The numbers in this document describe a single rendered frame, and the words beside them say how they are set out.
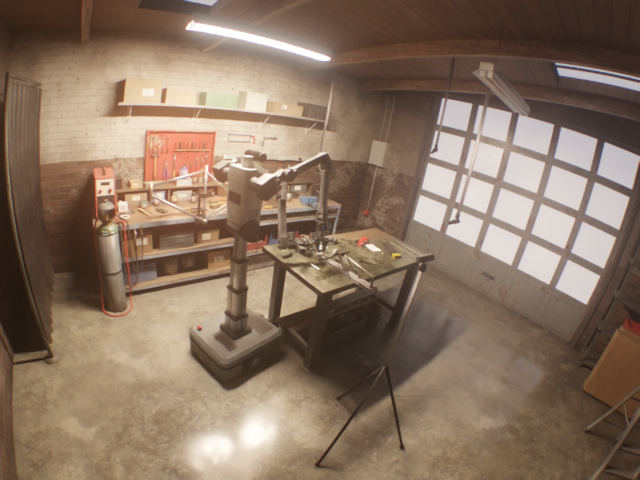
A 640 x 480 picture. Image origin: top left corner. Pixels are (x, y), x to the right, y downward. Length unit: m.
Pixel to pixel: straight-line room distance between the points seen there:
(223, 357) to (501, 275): 4.00
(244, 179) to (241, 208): 0.19
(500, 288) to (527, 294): 0.44
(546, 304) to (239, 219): 4.24
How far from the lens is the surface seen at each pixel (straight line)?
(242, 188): 1.98
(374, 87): 5.32
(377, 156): 5.67
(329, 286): 2.18
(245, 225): 2.05
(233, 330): 2.55
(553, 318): 5.00
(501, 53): 2.92
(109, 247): 2.98
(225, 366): 2.41
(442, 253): 5.28
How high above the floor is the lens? 1.96
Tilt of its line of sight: 22 degrees down
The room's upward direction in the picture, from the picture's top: 11 degrees clockwise
